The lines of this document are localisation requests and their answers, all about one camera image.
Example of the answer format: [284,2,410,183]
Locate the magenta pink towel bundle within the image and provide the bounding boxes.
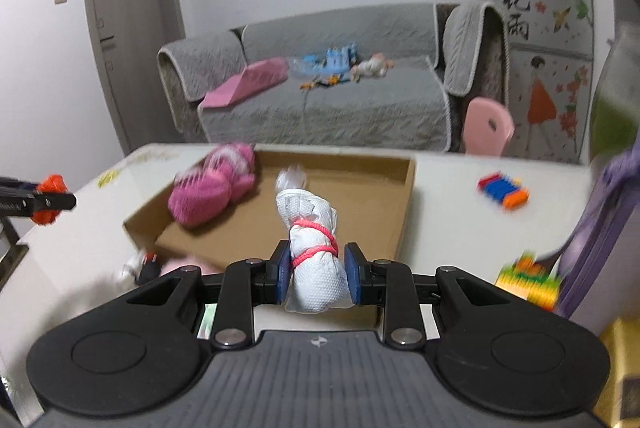
[167,142,256,228]

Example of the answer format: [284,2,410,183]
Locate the purple bag with strap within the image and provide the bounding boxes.
[544,145,639,335]

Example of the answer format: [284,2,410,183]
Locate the pink fluffy keychain toy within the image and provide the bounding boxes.
[115,251,221,289]

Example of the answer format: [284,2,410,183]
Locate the grey door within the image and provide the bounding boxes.
[85,0,184,153]

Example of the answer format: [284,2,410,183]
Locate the yellow carton box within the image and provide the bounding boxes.
[593,318,640,428]

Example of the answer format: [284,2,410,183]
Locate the pink child chair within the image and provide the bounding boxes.
[462,97,515,157]

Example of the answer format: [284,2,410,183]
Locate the pink cushion on sofa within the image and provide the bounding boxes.
[200,58,288,109]

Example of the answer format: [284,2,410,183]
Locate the decorated refrigerator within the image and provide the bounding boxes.
[491,0,596,164]

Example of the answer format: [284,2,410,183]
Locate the multicolour brick cube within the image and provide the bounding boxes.
[495,252,561,311]

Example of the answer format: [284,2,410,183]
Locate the orange plastic bag bundle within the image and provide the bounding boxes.
[32,174,67,226]

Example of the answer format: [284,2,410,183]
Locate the brown cardboard box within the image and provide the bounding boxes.
[122,147,418,275]

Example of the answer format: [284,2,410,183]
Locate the plush toy on sofa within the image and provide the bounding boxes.
[349,52,394,82]

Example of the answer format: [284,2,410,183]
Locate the grey sofa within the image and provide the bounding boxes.
[157,0,510,152]

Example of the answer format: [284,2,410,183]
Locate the white sock red band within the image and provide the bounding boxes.
[274,165,352,315]

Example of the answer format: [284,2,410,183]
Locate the small colourful brick stack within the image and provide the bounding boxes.
[477,173,529,211]

